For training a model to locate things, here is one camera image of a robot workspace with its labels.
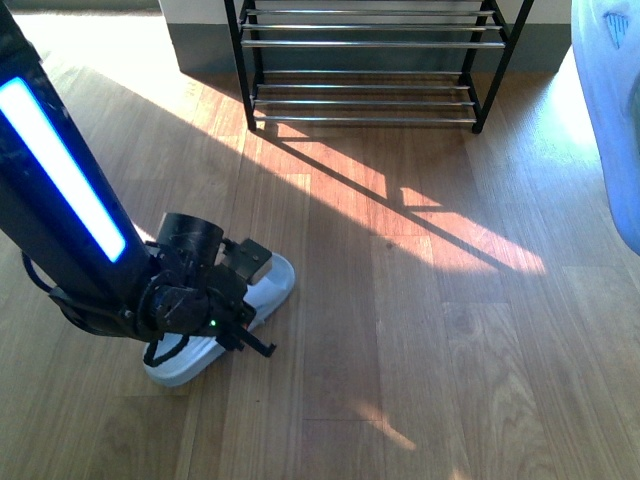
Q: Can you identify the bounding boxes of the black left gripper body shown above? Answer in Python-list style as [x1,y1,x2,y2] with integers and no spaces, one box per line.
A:
[134,213,256,343]

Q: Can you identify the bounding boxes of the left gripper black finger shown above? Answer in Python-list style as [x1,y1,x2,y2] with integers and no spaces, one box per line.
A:
[234,326,277,358]

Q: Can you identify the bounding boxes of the white rubber slipper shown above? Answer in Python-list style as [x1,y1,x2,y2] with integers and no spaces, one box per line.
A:
[571,1,639,253]
[144,253,296,387]

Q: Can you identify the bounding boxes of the black metal shoe rack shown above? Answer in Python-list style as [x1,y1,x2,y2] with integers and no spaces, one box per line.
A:
[224,1,532,133]

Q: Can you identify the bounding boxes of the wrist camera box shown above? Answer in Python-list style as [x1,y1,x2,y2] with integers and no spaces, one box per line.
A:
[221,238,273,286]

